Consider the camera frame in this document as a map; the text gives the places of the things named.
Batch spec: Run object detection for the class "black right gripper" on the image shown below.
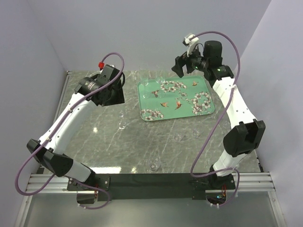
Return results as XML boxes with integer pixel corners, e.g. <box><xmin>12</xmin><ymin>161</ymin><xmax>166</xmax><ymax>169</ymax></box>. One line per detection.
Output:
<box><xmin>171</xmin><ymin>44</ymin><xmax>209</xmax><ymax>78</ymax></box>

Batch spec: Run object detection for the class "tall clear champagne flute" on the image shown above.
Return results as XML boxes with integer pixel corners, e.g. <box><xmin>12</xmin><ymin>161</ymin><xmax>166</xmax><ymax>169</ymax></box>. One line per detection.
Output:
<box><xmin>140</xmin><ymin>63</ymin><xmax>150</xmax><ymax>99</ymax></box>

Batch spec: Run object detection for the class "clear wine glass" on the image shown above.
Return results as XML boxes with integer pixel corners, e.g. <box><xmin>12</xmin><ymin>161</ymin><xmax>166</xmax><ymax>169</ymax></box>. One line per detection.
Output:
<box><xmin>118</xmin><ymin>110</ymin><xmax>127</xmax><ymax>130</ymax></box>

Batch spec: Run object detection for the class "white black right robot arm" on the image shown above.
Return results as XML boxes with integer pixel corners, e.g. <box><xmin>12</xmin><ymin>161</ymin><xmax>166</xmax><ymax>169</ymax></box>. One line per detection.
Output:
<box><xmin>172</xmin><ymin>38</ymin><xmax>266</xmax><ymax>189</ymax></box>

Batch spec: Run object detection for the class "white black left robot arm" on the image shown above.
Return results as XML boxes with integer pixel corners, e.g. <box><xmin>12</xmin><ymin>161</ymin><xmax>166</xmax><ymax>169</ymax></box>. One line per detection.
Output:
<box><xmin>27</xmin><ymin>64</ymin><xmax>125</xmax><ymax>190</ymax></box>

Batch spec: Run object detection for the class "green floral bird tray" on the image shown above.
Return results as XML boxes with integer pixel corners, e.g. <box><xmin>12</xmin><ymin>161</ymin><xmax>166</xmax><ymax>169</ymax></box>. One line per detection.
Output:
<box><xmin>137</xmin><ymin>76</ymin><xmax>215</xmax><ymax>122</ymax></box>

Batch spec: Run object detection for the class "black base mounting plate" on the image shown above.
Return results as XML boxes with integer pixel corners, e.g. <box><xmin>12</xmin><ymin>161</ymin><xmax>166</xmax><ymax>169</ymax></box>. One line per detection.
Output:
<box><xmin>67</xmin><ymin>173</ymin><xmax>237</xmax><ymax>204</ymax></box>

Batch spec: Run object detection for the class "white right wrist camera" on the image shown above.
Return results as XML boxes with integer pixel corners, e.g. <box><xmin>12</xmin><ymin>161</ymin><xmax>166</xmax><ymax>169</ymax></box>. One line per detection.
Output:
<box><xmin>182</xmin><ymin>34</ymin><xmax>199</xmax><ymax>57</ymax></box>

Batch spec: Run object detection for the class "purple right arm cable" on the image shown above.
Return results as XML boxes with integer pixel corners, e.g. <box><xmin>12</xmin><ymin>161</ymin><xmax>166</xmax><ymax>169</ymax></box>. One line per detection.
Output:
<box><xmin>190</xmin><ymin>31</ymin><xmax>241</xmax><ymax>208</ymax></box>

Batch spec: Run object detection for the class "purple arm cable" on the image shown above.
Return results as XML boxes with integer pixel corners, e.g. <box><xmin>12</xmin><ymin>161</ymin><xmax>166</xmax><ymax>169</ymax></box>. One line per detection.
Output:
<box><xmin>190</xmin><ymin>31</ymin><xmax>241</xmax><ymax>208</ymax></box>
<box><xmin>15</xmin><ymin>53</ymin><xmax>125</xmax><ymax>210</ymax></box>

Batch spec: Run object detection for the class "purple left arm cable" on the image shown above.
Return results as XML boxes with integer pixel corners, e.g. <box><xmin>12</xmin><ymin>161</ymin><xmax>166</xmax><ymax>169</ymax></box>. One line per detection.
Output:
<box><xmin>15</xmin><ymin>53</ymin><xmax>125</xmax><ymax>210</ymax></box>

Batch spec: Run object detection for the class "aluminium side rail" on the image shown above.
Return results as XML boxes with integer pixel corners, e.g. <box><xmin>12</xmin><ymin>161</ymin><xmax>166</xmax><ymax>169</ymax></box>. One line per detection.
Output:
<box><xmin>37</xmin><ymin>70</ymin><xmax>71</xmax><ymax>175</ymax></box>

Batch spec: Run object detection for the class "aluminium front frame rail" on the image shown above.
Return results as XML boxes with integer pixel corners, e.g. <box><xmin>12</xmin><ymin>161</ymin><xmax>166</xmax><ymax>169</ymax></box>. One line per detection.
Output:
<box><xmin>26</xmin><ymin>173</ymin><xmax>276</xmax><ymax>193</ymax></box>

